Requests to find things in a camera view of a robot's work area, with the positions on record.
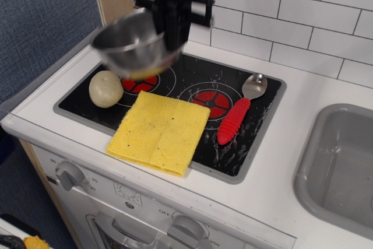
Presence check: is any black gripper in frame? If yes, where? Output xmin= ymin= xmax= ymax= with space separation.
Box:
xmin=135 ymin=0 xmax=214 ymax=50

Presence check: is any stainless steel pot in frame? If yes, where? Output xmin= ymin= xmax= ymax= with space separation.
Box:
xmin=90 ymin=8 xmax=184 ymax=80

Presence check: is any yellow folded cloth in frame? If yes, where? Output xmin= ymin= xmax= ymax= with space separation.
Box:
xmin=106 ymin=92 xmax=210 ymax=177

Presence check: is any black toy stovetop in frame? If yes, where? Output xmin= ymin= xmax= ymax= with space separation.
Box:
xmin=54 ymin=54 xmax=286 ymax=184

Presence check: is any cream toy potato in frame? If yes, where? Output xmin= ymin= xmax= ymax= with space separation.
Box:
xmin=89 ymin=71 xmax=124 ymax=108

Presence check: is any grey left oven knob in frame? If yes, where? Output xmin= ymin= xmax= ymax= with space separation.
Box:
xmin=55 ymin=161 xmax=85 ymax=191

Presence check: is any grey oven knob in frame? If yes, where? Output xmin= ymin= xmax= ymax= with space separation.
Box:
xmin=55 ymin=161 xmax=85 ymax=191
xmin=167 ymin=215 xmax=205 ymax=248

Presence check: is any grey right oven knob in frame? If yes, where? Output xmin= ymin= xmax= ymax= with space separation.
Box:
xmin=167 ymin=215 xmax=205 ymax=248

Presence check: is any grey sink basin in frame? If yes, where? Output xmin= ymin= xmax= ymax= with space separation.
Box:
xmin=294 ymin=104 xmax=372 ymax=239

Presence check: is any yellow rag bottom corner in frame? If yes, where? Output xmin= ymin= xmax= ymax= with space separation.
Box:
xmin=23 ymin=236 xmax=50 ymax=249

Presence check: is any red handled metal spoon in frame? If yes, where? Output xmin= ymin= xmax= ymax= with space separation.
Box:
xmin=217 ymin=73 xmax=268 ymax=145

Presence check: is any grey oven door handle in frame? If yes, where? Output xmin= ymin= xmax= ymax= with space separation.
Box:
xmin=94 ymin=212 xmax=169 ymax=248

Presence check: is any black braided cable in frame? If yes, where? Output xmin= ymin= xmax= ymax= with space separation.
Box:
xmin=0 ymin=233 xmax=26 ymax=249

